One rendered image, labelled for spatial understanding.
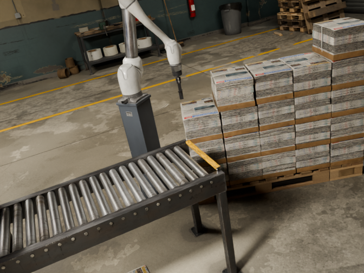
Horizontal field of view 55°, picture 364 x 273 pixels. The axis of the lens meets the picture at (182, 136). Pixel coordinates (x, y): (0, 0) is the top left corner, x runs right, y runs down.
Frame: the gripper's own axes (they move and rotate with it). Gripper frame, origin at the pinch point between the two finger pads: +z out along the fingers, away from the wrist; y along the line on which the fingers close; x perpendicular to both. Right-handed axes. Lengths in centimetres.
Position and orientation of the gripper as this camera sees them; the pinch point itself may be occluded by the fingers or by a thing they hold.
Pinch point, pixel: (181, 95)
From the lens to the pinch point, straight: 279.4
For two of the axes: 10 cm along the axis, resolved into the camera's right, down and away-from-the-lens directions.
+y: -0.7, -4.3, 9.0
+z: 1.7, 8.8, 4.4
